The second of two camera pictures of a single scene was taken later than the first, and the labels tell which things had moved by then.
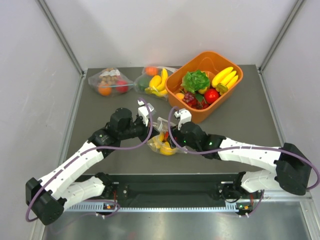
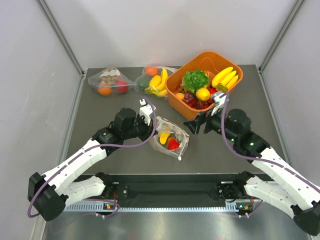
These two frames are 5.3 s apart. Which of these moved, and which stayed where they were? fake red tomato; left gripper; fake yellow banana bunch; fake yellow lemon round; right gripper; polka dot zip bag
Moved: fake yellow lemon round; right gripper
Stayed: fake yellow banana bunch; left gripper; fake red tomato; polka dot zip bag
